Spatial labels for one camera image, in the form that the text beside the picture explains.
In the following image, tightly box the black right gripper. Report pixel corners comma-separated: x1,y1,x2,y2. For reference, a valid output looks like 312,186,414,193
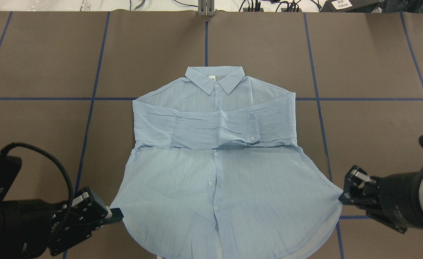
338,165,422,234

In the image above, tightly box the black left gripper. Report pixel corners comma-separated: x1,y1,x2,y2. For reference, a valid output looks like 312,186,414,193
0,187,124,259

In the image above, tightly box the light blue button-up shirt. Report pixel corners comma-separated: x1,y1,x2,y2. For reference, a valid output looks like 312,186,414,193
111,66,342,259

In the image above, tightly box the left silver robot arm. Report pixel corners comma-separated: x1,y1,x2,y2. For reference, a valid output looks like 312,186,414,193
0,156,124,259

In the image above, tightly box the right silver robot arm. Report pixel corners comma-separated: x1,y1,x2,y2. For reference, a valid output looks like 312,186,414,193
339,135,423,234

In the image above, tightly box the black box with label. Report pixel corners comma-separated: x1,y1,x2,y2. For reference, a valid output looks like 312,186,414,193
320,0,385,13

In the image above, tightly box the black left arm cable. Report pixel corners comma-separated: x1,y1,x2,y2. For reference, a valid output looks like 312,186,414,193
0,142,74,252

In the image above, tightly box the aluminium frame post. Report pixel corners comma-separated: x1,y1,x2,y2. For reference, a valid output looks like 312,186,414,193
198,0,216,17

